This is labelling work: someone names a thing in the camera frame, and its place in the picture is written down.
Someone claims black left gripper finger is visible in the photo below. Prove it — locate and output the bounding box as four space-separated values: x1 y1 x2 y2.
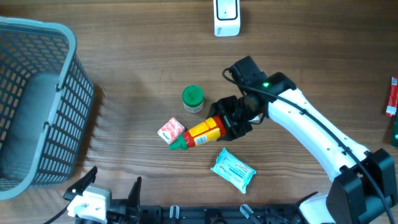
127 177 142 208
63 166 98 201

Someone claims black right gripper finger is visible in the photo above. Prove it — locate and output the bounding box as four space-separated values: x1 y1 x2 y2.
207 96 238 120
218 119 252 141

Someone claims yellow red sauce bottle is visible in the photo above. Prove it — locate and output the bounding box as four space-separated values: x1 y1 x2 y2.
169 115 226 151

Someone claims green lid jar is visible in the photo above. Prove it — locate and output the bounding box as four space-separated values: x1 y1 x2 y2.
182 85 205 113

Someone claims teal wet wipes pack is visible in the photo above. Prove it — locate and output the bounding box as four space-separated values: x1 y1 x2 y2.
210 148 257 194

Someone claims small red white box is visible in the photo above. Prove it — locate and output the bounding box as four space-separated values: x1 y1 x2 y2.
157 117 185 144

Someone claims red snack packet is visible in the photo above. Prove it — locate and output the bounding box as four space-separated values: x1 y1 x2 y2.
386 77 397 117

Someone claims green 3M gloves package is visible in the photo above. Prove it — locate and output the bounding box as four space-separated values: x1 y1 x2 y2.
391 115 398 147

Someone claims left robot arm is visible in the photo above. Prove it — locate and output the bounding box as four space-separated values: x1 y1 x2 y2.
63 166 142 224

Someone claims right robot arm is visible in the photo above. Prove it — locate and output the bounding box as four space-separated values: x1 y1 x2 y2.
209 57 397 223

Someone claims white barcode scanner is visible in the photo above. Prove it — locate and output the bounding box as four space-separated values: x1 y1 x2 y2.
213 0 241 37

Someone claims grey plastic basket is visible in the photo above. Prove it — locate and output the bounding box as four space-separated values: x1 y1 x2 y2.
1 17 95 200

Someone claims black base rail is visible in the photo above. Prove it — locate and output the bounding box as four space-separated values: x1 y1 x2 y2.
139 204 305 224

